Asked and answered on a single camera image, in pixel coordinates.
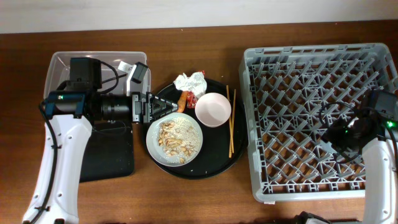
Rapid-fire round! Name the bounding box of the red snack wrapper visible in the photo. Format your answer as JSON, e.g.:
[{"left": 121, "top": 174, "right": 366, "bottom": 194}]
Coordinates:
[{"left": 187, "top": 70, "right": 207, "bottom": 109}]

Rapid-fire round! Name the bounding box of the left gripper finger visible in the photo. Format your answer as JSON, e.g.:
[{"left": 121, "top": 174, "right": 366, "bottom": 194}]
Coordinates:
[
  {"left": 149, "top": 93, "right": 178, "bottom": 108},
  {"left": 150, "top": 106, "right": 178, "bottom": 122}
]

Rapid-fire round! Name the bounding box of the black rectangular bin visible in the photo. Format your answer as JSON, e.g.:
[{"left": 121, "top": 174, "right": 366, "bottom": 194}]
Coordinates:
[{"left": 80, "top": 121, "right": 134, "bottom": 183}]

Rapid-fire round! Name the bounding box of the orange carrot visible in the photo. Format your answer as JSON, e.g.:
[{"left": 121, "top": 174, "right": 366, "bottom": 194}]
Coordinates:
[{"left": 177, "top": 91, "right": 188, "bottom": 113}]

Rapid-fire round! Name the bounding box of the pink plastic bowl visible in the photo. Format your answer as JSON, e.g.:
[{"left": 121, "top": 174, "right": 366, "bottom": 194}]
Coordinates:
[{"left": 195, "top": 93, "right": 231, "bottom": 128}]

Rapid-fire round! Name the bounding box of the crumpled white paper napkin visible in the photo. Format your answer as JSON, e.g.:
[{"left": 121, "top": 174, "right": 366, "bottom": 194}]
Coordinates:
[{"left": 174, "top": 71, "right": 207, "bottom": 99}]

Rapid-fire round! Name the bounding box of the grey plate with food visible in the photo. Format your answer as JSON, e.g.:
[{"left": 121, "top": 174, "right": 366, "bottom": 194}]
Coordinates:
[{"left": 145, "top": 113, "right": 203, "bottom": 167}]

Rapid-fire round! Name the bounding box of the round black serving tray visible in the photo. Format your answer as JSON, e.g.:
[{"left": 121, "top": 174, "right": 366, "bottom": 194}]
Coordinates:
[{"left": 144, "top": 78, "right": 248, "bottom": 180}]

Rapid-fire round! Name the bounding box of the grey plastic dishwasher rack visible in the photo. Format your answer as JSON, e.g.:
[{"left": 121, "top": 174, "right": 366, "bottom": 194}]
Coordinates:
[{"left": 239, "top": 43, "right": 397, "bottom": 203}]

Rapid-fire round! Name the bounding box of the wooden chopstick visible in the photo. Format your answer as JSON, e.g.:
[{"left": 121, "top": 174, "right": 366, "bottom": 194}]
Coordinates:
[
  {"left": 226, "top": 85, "right": 233, "bottom": 158},
  {"left": 231, "top": 90, "right": 236, "bottom": 154}
]

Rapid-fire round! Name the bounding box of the clear plastic storage box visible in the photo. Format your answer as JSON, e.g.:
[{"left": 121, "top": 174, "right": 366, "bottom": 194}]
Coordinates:
[{"left": 44, "top": 51, "right": 151, "bottom": 98}]

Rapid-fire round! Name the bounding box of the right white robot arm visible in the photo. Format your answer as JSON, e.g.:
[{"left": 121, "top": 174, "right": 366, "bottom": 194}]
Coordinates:
[{"left": 320, "top": 90, "right": 397, "bottom": 223}]

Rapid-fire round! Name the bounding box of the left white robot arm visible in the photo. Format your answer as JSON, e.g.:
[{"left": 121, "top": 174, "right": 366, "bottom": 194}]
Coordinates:
[{"left": 22, "top": 57, "right": 179, "bottom": 223}]

